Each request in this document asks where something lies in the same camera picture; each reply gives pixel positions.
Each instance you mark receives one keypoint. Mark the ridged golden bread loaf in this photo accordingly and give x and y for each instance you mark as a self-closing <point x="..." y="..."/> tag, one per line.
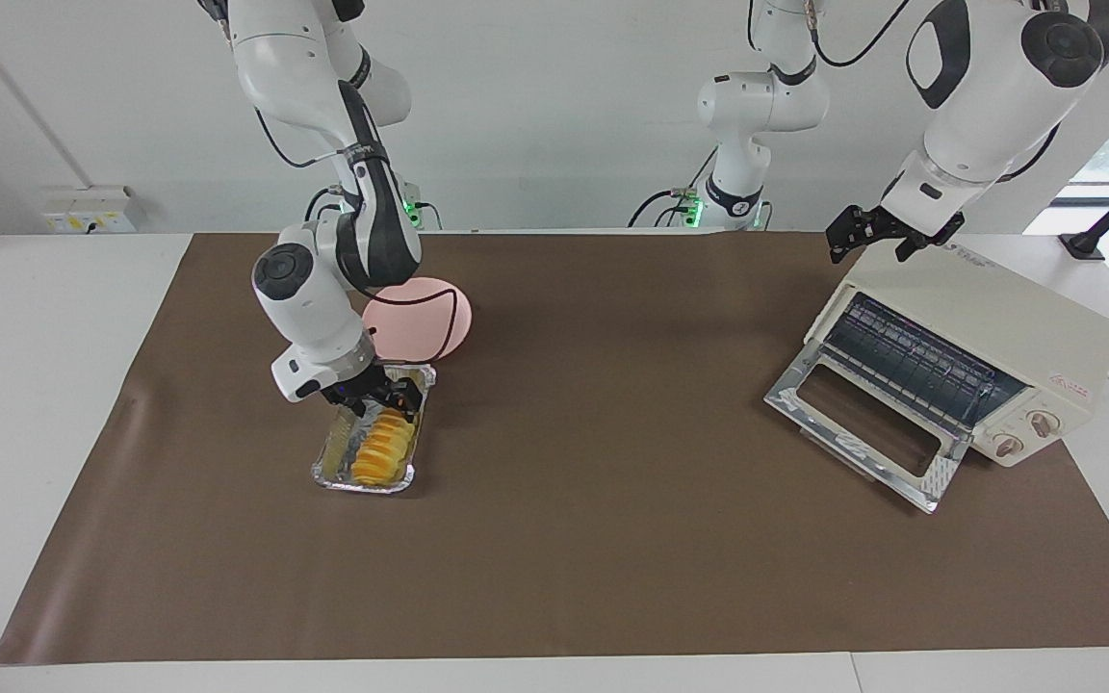
<point x="381" y="452"/>

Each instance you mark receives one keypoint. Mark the white wall power socket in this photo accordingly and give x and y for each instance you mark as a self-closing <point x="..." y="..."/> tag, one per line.
<point x="88" y="210"/>

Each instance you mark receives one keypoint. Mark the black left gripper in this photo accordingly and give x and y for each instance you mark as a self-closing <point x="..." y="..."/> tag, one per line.
<point x="891" y="226"/>

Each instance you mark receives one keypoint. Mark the foil-lined glass oven door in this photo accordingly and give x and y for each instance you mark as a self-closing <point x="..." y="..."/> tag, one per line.
<point x="786" y="395"/>

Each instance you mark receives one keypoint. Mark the pink round plate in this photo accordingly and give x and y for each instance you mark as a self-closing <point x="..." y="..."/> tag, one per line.
<point x="415" y="332"/>

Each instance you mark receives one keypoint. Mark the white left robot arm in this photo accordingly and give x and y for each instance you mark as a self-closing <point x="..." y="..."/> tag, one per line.
<point x="988" y="115"/>

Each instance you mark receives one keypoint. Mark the cream toaster oven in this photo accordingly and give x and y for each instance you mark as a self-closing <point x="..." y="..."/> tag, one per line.
<point x="1017" y="318"/>

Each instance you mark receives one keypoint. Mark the brown table mat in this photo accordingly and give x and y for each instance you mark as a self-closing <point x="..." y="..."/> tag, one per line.
<point x="554" y="539"/>

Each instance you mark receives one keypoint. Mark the aluminium foil baking tray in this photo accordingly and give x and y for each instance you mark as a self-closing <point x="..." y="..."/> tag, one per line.
<point x="335" y="462"/>

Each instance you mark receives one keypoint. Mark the cream oven knob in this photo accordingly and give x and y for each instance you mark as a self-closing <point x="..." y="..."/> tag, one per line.
<point x="1009" y="445"/>
<point x="1044" y="424"/>

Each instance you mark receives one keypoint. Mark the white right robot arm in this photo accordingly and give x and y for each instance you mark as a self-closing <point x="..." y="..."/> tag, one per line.
<point x="309" y="298"/>

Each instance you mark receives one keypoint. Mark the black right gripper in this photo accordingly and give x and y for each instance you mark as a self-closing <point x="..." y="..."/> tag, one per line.
<point x="372" y="385"/>

